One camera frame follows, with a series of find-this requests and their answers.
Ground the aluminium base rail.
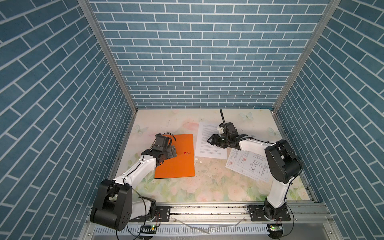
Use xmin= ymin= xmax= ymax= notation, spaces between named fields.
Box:
xmin=77 ymin=202 xmax=343 ymax=240

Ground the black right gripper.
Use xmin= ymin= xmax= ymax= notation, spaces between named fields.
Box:
xmin=206 ymin=133 xmax=230 ymax=149

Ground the white text document sheet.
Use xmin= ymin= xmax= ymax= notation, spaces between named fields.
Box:
xmin=194 ymin=121 xmax=228 ymax=160

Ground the technical drawing sheet lower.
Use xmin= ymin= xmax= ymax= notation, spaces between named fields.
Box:
xmin=226 ymin=149 xmax=271 ymax=183

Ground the aluminium corner post left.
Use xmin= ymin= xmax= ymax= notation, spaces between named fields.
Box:
xmin=78 ymin=0 xmax=138 ymax=114

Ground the aluminium corner post right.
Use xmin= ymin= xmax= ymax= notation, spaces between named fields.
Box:
xmin=272 ymin=0 xmax=341 ymax=113

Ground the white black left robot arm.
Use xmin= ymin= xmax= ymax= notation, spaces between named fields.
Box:
xmin=90 ymin=146 xmax=177 ymax=231

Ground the white cable duct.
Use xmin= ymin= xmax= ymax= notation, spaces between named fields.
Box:
xmin=94 ymin=223 xmax=270 ymax=237

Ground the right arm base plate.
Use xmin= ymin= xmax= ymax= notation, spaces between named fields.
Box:
xmin=247 ymin=204 xmax=291 ymax=222

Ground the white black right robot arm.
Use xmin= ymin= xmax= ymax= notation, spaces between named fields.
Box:
xmin=207 ymin=134 xmax=303 ymax=221

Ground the aluminium corner post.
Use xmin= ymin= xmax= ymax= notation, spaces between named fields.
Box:
xmin=272 ymin=0 xmax=341 ymax=113
xmin=78 ymin=0 xmax=138 ymax=114

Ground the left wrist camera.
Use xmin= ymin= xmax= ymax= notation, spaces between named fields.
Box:
xmin=154 ymin=134 xmax=172 ymax=148

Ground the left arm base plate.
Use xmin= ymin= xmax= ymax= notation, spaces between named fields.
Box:
xmin=130 ymin=205 xmax=171 ymax=223

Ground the orange file folder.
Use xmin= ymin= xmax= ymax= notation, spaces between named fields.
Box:
xmin=155 ymin=134 xmax=195 ymax=179

